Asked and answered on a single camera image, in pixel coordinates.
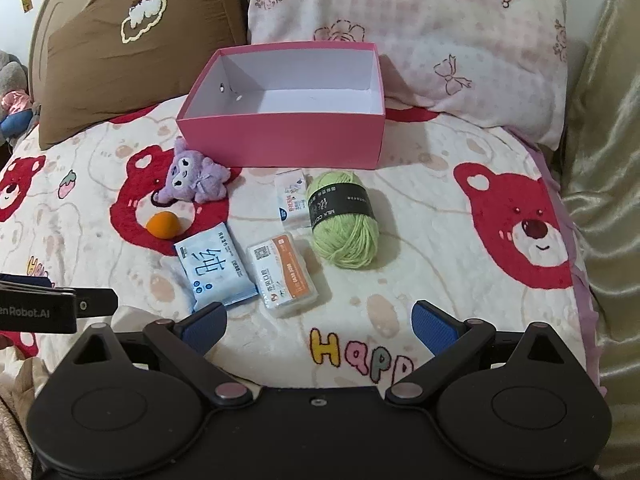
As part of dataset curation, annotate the blue wet wipes pack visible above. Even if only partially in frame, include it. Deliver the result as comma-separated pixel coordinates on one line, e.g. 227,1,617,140
175,222,257,312

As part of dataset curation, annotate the orange ball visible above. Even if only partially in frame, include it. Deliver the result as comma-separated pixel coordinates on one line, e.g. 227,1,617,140
145,211,182,240

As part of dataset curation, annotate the orange white mask pack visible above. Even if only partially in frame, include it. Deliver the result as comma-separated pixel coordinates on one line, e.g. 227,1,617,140
246,233,318,318

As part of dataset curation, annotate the purple plush toy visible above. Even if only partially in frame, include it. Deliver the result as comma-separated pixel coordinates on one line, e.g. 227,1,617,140
152,136,231,207

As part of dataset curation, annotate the small white tissue pack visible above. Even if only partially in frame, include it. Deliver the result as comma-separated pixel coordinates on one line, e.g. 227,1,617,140
274,169,310,231

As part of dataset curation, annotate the red bear print blanket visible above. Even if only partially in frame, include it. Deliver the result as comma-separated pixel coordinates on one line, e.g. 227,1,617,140
1,99,598,388

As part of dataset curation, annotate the green yarn ball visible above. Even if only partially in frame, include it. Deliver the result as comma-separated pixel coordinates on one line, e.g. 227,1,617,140
307,170,380,270

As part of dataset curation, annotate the grey plush toy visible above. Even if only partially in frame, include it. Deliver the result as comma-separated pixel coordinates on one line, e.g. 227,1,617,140
0,51,35,144

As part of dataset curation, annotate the brown pillow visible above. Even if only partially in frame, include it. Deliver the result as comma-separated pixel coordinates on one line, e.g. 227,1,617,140
39,0,246,150

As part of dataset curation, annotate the pink cardboard box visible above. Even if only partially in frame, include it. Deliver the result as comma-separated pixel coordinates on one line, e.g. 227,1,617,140
177,41,385,169

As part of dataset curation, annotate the pink floral pillow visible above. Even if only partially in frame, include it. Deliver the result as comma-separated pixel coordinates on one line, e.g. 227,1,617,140
248,0,567,148

